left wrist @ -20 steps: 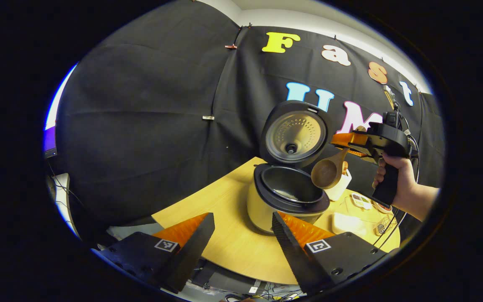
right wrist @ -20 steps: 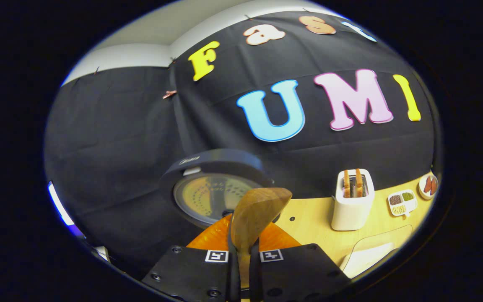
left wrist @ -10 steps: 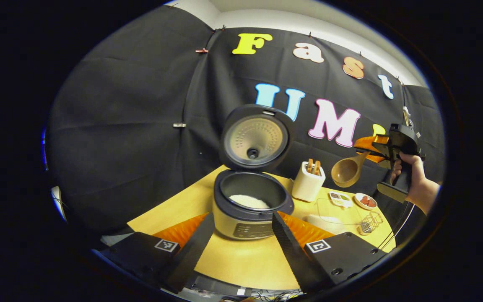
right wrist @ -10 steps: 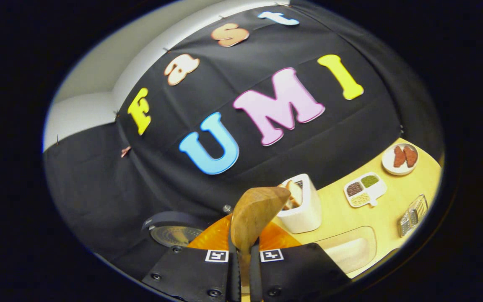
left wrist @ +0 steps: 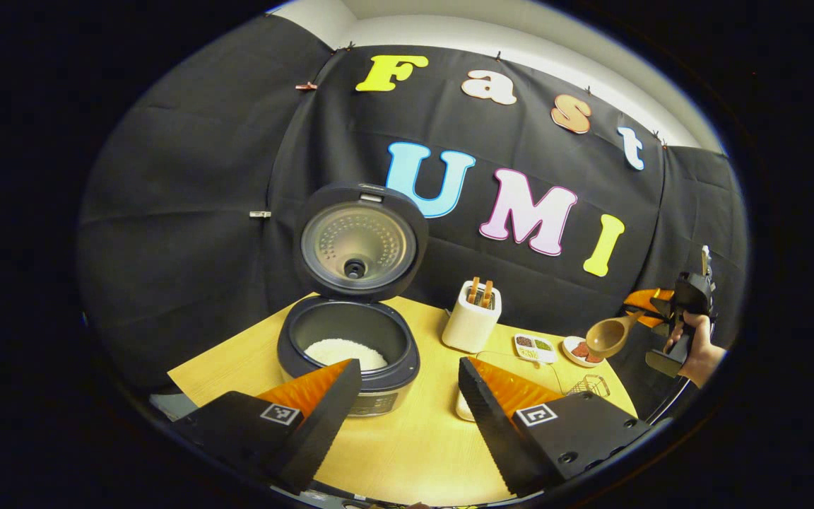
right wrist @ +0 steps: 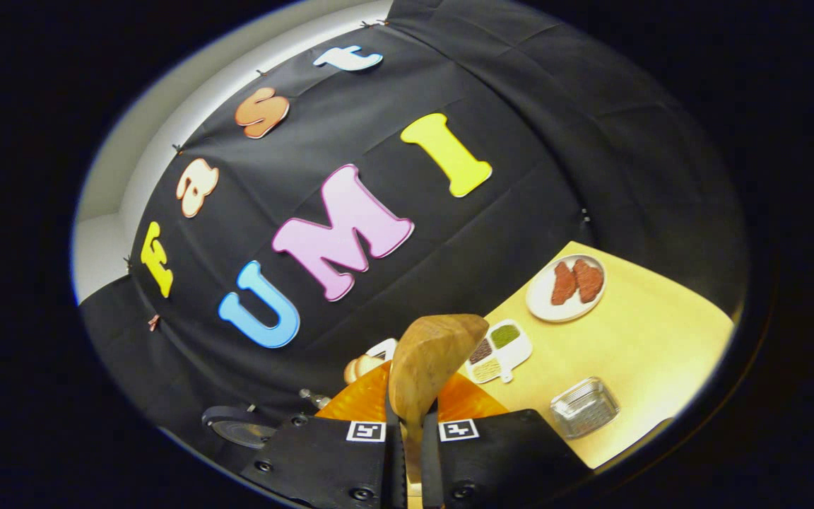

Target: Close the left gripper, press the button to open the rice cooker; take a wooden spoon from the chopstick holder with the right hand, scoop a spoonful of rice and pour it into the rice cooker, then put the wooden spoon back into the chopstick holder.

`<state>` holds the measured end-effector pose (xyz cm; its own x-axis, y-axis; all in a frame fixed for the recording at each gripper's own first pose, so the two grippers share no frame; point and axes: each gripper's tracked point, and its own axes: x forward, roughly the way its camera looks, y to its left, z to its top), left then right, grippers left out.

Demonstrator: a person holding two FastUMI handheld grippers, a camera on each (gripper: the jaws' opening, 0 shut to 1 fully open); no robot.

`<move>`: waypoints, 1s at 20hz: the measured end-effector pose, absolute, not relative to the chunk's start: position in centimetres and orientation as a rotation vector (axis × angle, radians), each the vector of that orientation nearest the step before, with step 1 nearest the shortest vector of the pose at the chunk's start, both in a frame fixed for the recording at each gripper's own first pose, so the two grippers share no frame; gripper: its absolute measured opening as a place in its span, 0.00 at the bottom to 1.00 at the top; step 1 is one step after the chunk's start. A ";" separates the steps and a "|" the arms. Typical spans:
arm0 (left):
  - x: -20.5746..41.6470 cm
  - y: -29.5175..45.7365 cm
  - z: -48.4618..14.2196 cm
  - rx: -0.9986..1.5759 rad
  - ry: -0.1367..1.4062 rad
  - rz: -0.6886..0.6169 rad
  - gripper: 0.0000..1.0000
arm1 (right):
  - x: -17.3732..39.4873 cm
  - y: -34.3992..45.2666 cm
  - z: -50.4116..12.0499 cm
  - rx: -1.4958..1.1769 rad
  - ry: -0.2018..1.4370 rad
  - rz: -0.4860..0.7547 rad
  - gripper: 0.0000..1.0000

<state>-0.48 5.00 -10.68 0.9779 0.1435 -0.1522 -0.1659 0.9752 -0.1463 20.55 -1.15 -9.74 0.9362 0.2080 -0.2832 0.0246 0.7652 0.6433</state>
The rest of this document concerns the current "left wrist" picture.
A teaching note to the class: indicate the dark grey rice cooker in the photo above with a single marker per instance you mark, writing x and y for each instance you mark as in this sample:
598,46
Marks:
350,240

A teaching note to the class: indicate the white toaster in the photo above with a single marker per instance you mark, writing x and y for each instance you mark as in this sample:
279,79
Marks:
467,329

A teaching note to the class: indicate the wooden spoon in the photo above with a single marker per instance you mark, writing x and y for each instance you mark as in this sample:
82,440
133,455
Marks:
605,338

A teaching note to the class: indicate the black backdrop cloth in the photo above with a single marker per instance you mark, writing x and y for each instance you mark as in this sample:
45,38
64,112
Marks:
202,177

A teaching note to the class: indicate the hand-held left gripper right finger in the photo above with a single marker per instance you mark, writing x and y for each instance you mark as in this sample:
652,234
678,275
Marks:
495,431

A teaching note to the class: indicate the white plate with red meat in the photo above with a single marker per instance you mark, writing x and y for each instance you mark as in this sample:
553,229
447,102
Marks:
575,350

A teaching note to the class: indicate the white divided bean dish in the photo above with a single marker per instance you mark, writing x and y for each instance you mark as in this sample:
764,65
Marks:
534,346

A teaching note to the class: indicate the white rice heap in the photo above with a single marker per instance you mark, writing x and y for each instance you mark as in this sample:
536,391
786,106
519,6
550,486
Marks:
343,352

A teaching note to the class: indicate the clear container of rice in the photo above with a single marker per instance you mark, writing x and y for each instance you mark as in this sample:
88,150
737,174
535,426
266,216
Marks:
463,408

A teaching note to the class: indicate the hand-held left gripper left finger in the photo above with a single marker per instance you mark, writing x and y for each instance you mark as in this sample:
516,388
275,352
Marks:
322,431

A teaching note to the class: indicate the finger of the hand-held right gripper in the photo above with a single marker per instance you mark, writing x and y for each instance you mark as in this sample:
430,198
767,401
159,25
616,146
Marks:
651,320
647,298

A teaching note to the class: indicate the toast slice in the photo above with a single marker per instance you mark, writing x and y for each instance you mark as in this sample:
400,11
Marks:
474,290
487,293

